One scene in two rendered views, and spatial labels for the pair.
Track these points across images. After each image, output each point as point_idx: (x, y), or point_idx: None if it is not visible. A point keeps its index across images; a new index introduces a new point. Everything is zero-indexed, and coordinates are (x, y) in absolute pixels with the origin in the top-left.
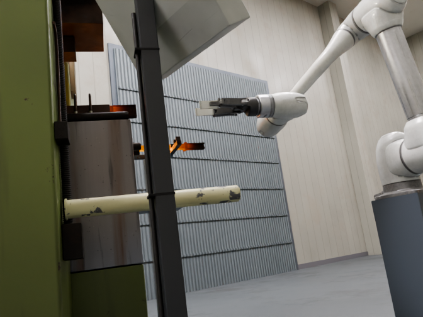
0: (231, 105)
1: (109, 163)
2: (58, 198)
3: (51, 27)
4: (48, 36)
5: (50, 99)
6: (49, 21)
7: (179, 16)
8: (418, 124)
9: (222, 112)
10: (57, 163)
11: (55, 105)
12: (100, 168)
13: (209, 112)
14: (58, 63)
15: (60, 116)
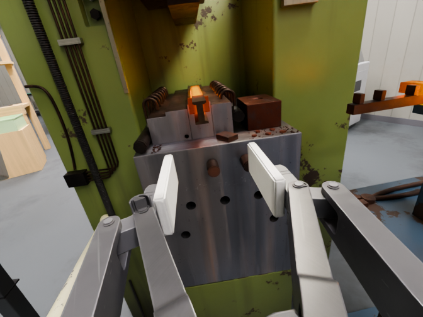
0: (121, 305)
1: None
2: (92, 216)
3: (47, 74)
4: (34, 100)
5: (59, 155)
6: (29, 83)
7: None
8: None
9: (290, 251)
10: (89, 194)
11: (74, 153)
12: None
13: (267, 195)
14: (58, 116)
15: (72, 165)
